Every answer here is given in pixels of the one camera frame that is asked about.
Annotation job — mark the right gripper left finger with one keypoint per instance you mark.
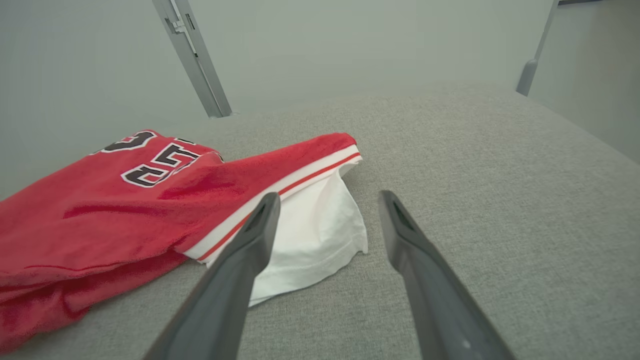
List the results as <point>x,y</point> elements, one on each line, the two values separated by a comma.
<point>220,300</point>

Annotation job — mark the grey wall posts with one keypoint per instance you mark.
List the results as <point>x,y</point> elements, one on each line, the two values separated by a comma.
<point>530,75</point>

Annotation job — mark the red jersey with number print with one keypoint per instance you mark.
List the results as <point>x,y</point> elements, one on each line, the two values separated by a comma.
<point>110,225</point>

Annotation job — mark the aluminium door frame with latch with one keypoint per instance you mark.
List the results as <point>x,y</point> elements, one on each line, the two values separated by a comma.
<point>195,55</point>

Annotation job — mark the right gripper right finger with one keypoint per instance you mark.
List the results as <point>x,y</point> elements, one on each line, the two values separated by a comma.
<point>440,310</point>

